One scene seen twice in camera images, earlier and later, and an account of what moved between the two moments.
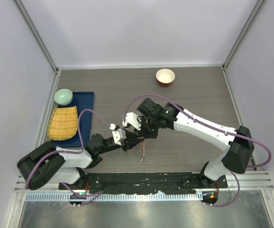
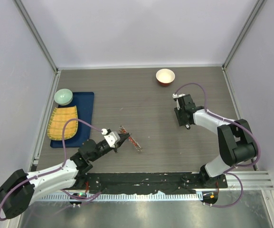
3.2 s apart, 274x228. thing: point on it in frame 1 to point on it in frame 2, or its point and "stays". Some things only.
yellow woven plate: x=63 y=124 stays
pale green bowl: x=63 y=97 stays
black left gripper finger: x=135 y=135 to x=123 y=136
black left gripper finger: x=131 y=143 to x=121 y=140
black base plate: x=164 y=182 stays
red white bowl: x=165 y=77 stays
